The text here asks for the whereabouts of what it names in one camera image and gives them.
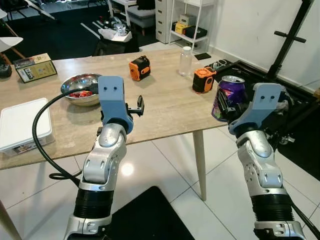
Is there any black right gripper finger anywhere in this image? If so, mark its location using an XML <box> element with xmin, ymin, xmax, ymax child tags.
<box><xmin>217</xmin><ymin>94</ymin><xmax>235</xmax><ymax>121</ymax></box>

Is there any purple drink can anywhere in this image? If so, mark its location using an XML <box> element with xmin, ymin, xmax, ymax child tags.
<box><xmin>211</xmin><ymin>75</ymin><xmax>247</xmax><ymax>122</ymax></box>

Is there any light wooden table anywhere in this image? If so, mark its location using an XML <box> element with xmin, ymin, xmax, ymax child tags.
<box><xmin>0</xmin><ymin>48</ymin><xmax>281</xmax><ymax>240</ymax></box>

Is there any orange black fan tool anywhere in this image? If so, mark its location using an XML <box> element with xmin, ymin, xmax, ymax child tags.
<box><xmin>192</xmin><ymin>67</ymin><xmax>218</xmax><ymax>95</ymax></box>

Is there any orange black battery pack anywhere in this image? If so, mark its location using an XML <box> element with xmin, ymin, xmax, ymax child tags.
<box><xmin>128</xmin><ymin>55</ymin><xmax>152</xmax><ymax>82</ymax></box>

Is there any small black floor pad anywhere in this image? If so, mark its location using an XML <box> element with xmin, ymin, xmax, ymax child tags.
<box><xmin>194</xmin><ymin>52</ymin><xmax>212</xmax><ymax>61</ymax></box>

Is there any clear bottle white cap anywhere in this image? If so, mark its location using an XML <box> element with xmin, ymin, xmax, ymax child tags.
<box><xmin>178</xmin><ymin>46</ymin><xmax>194</xmax><ymax>77</ymax></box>

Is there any metal bowl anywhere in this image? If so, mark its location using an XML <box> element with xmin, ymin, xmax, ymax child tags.
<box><xmin>60</xmin><ymin>73</ymin><xmax>103</xmax><ymax>107</ymax></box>

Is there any black fabric bin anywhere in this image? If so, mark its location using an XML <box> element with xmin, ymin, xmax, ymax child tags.
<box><xmin>94</xmin><ymin>37</ymin><xmax>141</xmax><ymax>56</ymax></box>

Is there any white plastic bag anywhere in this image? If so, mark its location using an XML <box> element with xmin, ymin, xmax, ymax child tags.
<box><xmin>97</xmin><ymin>25</ymin><xmax>133</xmax><ymax>43</ymax></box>

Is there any white shelf rack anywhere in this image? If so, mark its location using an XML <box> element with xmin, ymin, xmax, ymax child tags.
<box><xmin>167</xmin><ymin>0</ymin><xmax>217</xmax><ymax>55</ymax></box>

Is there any black floor mat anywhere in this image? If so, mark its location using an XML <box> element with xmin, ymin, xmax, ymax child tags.
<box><xmin>102</xmin><ymin>186</ymin><xmax>196</xmax><ymax>240</ymax></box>
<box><xmin>210</xmin><ymin>60</ymin><xmax>320</xmax><ymax>178</ymax></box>

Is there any flat black case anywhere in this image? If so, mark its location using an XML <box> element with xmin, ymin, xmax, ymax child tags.
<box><xmin>182</xmin><ymin>27</ymin><xmax>208</xmax><ymax>41</ymax></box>

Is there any yellow box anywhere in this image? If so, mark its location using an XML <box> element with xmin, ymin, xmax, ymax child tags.
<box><xmin>174</xmin><ymin>21</ymin><xmax>191</xmax><ymax>36</ymax></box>

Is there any white drawer cabinet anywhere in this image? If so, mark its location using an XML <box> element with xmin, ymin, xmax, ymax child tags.
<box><xmin>154</xmin><ymin>0</ymin><xmax>173</xmax><ymax>45</ymax></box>

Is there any grey upholstered stool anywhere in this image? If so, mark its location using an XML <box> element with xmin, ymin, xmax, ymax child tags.
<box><xmin>127</xmin><ymin>5</ymin><xmax>156</xmax><ymax>28</ymax></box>

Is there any beige box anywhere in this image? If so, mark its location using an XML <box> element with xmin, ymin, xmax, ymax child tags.
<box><xmin>178</xmin><ymin>14</ymin><xmax>197</xmax><ymax>27</ymax></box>

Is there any large dark carpet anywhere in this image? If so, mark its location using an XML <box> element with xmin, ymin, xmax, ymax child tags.
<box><xmin>0</xmin><ymin>0</ymin><xmax>166</xmax><ymax>61</ymax></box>

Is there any printed cardboard box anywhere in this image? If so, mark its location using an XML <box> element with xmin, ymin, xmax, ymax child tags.
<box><xmin>13</xmin><ymin>53</ymin><xmax>59</xmax><ymax>84</ymax></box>

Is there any flat white box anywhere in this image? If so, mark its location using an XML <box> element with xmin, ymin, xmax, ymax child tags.
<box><xmin>0</xmin><ymin>97</ymin><xmax>54</xmax><ymax>157</ymax></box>

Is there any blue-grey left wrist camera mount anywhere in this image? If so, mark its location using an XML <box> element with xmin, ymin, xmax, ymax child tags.
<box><xmin>97</xmin><ymin>76</ymin><xmax>135</xmax><ymax>132</ymax></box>

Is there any white coiled cable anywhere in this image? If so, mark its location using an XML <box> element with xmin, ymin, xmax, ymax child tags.
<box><xmin>210</xmin><ymin>60</ymin><xmax>231</xmax><ymax>71</ymax></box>

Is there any black metal stand frame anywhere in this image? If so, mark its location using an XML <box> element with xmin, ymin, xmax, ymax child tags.
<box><xmin>212</xmin><ymin>0</ymin><xmax>320</xmax><ymax>151</ymax></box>

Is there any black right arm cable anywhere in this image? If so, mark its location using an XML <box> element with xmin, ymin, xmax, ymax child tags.
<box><xmin>270</xmin><ymin>92</ymin><xmax>320</xmax><ymax>240</ymax></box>

